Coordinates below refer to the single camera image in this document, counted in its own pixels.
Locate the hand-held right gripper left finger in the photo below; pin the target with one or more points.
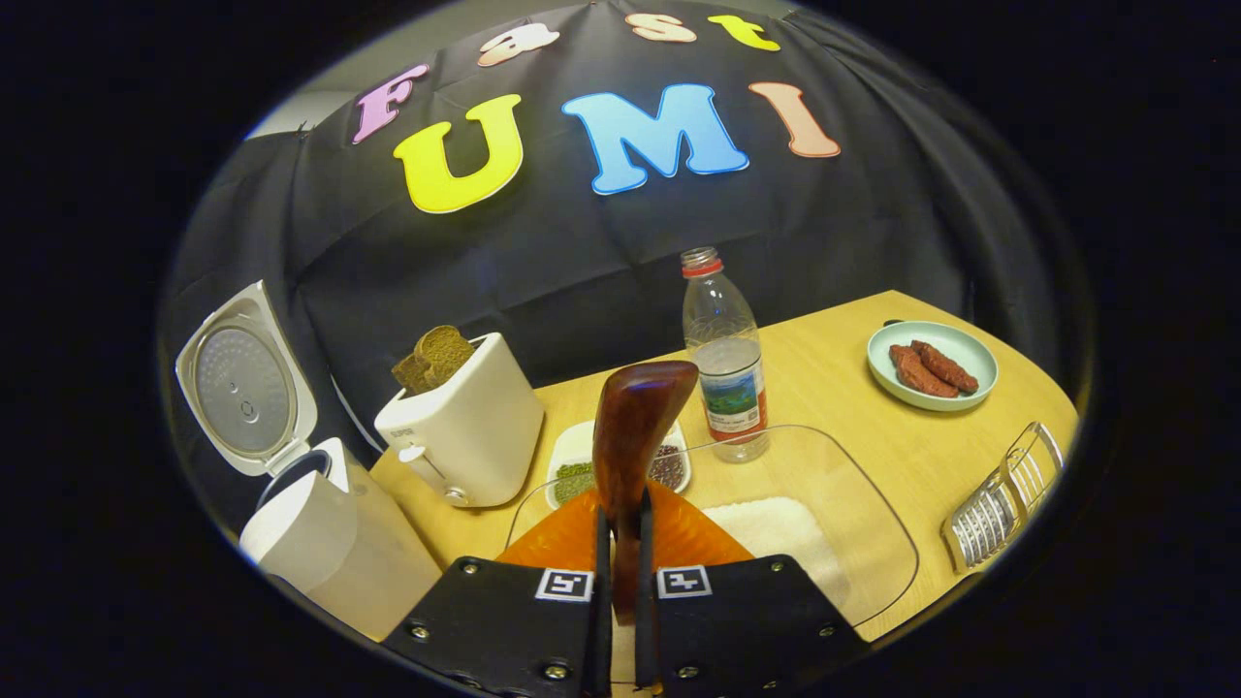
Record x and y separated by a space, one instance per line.
504 625

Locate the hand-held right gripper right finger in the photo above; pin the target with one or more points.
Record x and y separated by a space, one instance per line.
747 625

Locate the white rice cooker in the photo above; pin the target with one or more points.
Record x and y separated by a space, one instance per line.
330 553

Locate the brown wooden spoon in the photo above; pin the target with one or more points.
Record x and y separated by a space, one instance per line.
635 427

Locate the clear glass container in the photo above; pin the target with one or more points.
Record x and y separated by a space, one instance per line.
843 504

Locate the green mung beans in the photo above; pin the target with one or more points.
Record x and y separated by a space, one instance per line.
574 482

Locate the dark red beans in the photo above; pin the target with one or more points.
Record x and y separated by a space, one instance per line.
669 467

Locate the white toaster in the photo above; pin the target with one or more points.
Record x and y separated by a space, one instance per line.
475 436

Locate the white divided dish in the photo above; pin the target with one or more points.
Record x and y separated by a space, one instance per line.
577 446

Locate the clear plastic water bottle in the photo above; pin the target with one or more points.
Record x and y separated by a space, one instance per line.
725 368

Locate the brown bread slice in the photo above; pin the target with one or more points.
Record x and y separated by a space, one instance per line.
407 373
448 354

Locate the red meat slice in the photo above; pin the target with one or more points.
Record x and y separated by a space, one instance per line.
916 376
950 368

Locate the pale green plate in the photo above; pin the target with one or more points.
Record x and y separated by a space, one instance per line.
955 344

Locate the black backdrop cloth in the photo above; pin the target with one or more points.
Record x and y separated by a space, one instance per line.
582 271

